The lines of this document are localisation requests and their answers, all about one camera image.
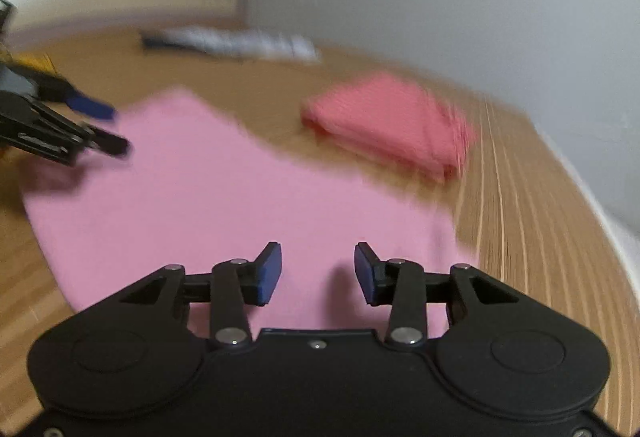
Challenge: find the pink sweatshirt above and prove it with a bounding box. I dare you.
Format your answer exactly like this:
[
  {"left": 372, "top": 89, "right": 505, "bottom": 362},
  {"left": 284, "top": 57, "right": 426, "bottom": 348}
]
[{"left": 18, "top": 90, "right": 476, "bottom": 330}]

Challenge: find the yellow striped garment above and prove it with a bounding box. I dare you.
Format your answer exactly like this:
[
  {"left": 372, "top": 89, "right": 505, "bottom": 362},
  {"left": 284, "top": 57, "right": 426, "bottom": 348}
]
[{"left": 13, "top": 56, "right": 56, "bottom": 74}]

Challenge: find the white and navy garment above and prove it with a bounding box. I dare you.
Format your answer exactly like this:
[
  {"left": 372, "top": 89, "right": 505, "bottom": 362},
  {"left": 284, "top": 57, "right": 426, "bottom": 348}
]
[{"left": 140, "top": 26, "right": 322, "bottom": 63}]

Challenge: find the folded red striped garment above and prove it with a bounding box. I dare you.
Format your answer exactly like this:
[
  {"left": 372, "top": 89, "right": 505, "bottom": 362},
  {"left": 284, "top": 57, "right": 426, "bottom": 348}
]
[{"left": 300, "top": 72, "right": 475, "bottom": 182}]

